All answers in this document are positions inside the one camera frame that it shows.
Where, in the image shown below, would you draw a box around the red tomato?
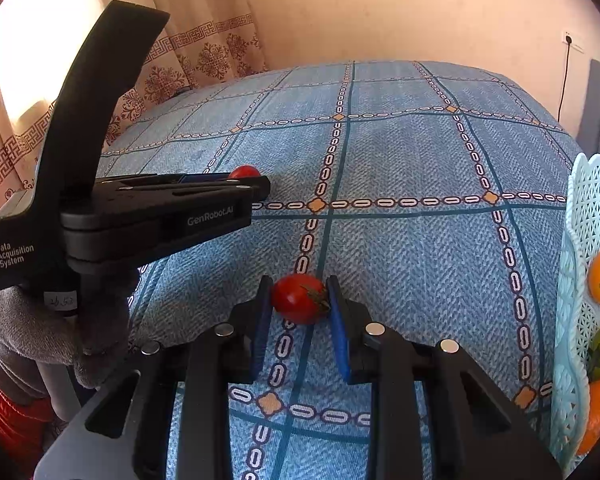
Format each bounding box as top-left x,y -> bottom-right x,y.
228,165 -> 261,179
271,273 -> 330,325

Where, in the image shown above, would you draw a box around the large orange front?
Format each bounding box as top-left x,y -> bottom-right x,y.
578,379 -> 600,454

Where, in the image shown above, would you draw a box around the grey gloved left hand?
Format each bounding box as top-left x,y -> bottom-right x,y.
0,269 -> 140,405

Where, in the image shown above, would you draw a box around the beige patterned curtain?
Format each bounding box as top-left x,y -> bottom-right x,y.
0,0 -> 266,208

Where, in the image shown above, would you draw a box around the blue patterned bed cover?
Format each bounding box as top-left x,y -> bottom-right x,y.
97,61 -> 579,441

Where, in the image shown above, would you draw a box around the light blue plastic basket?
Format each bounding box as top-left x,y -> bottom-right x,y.
550,153 -> 600,477

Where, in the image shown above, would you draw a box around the white wall socket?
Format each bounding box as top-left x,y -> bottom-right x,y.
562,30 -> 584,53

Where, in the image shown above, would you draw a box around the black power cable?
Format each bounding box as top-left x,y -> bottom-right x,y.
557,34 -> 574,124

